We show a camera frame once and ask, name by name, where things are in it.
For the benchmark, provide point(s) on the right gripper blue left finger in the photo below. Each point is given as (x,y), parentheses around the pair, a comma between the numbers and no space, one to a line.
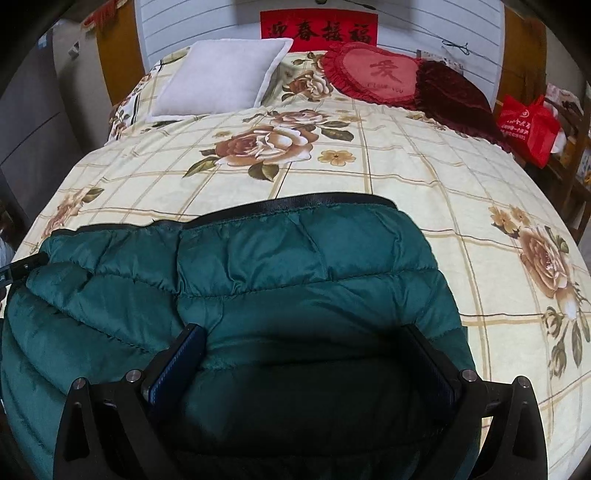
(170,373)

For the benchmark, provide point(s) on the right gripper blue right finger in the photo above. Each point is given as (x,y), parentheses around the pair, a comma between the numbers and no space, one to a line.
(443,368)

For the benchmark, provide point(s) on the dark green quilted puffer jacket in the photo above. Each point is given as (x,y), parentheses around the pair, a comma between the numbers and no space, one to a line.
(334,266)

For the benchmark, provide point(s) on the floral checked cream bedsheet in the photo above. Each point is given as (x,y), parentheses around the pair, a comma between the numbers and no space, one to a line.
(518,276)

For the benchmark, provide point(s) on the grey wardrobe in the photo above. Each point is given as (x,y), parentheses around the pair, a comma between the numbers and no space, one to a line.
(54,111)

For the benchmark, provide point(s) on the wooden shelf rack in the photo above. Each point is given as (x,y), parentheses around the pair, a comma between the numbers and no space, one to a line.
(568,193)

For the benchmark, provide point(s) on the red shopping bag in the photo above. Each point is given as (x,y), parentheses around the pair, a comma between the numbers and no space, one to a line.
(530,130)

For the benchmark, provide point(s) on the white square pillow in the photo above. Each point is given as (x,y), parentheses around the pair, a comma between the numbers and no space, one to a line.
(220,76)

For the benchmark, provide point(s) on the dark red velvet cushion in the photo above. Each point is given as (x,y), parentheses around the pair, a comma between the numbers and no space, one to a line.
(452,100)

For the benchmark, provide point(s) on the red heart-shaped cushion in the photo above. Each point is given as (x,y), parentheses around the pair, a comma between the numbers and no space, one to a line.
(371,74)

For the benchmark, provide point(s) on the red Chinese banner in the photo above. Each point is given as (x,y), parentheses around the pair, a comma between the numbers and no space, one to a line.
(317,29)

